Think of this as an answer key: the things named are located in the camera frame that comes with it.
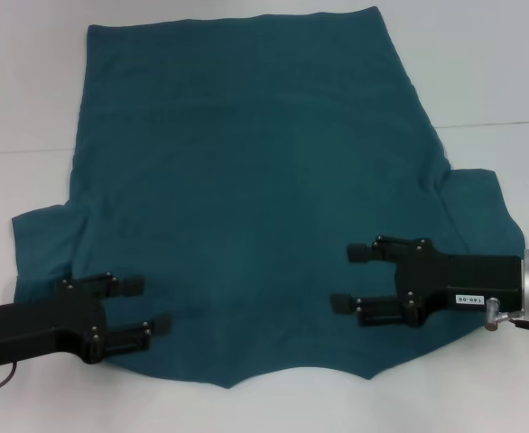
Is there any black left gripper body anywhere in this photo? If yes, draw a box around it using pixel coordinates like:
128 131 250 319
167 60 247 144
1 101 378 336
0 274 108 369

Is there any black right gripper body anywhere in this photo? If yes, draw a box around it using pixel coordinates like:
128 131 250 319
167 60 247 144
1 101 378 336
394 246 524 313

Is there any teal blue shirt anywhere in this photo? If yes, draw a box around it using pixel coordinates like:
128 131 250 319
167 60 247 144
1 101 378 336
10 5 526 392

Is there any right gripper cable with plug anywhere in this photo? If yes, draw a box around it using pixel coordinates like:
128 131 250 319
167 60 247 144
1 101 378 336
484 296 529 336

